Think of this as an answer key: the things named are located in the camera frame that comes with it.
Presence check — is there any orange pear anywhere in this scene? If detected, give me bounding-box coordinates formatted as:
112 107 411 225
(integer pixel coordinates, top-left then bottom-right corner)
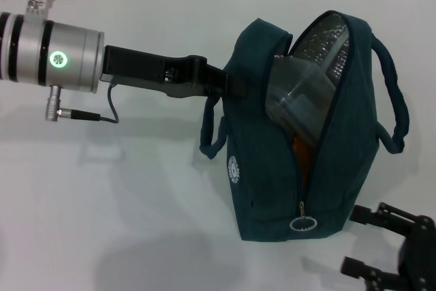
293 136 313 183

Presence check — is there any white ring zipper pull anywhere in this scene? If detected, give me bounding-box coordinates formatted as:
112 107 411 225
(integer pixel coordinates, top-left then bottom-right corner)
289 201 317 234

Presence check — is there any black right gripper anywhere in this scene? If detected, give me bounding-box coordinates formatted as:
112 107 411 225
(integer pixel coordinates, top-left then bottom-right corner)
340 202 436 291

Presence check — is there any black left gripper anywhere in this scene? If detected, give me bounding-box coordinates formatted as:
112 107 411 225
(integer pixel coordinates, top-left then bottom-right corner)
100 44 248 98

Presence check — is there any dark teal insulated lunch bag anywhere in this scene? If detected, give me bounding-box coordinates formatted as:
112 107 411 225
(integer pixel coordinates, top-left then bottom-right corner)
199 10 409 243

